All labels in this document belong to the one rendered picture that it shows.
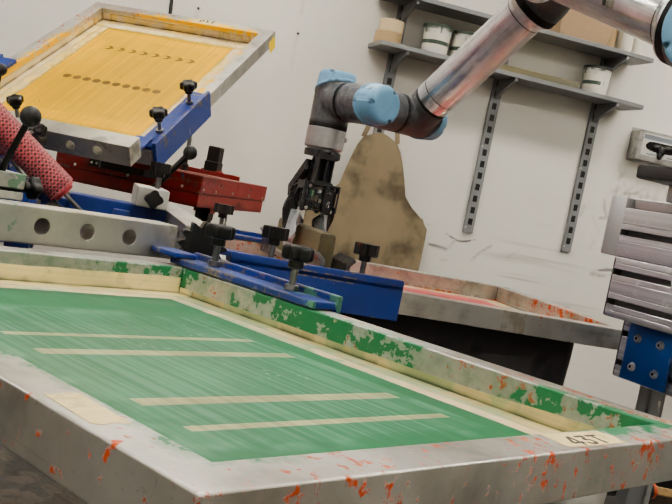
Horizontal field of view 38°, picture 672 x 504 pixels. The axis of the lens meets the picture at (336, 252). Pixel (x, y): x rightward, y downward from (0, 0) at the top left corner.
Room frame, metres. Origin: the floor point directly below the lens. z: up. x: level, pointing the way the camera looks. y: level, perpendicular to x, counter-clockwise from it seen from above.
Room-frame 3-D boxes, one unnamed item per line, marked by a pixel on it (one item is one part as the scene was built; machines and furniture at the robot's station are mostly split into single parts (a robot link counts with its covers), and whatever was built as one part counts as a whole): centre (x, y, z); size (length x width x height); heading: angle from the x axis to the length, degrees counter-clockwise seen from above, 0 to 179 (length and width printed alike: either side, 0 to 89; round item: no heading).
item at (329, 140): (1.86, 0.06, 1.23); 0.08 x 0.08 x 0.05
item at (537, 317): (1.94, -0.12, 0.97); 0.79 x 0.58 x 0.04; 106
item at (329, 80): (1.86, 0.06, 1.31); 0.09 x 0.08 x 0.11; 39
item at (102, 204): (1.78, 0.41, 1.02); 0.17 x 0.06 x 0.05; 106
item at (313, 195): (1.85, 0.06, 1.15); 0.09 x 0.08 x 0.12; 16
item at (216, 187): (3.02, 0.55, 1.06); 0.61 x 0.46 x 0.12; 166
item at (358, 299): (1.60, 0.03, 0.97); 0.30 x 0.05 x 0.07; 106
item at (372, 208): (3.97, -0.10, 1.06); 0.53 x 0.07 x 1.05; 106
